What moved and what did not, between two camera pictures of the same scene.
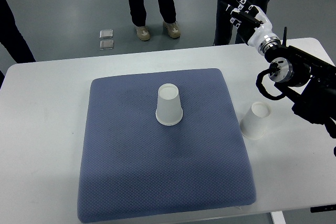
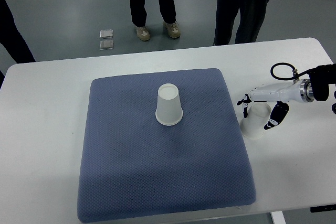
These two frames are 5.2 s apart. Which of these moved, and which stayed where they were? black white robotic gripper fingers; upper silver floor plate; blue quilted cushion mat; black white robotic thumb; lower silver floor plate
Moved: black white robotic gripper fingers; black white robotic thumb
Stayed: blue quilted cushion mat; lower silver floor plate; upper silver floor plate
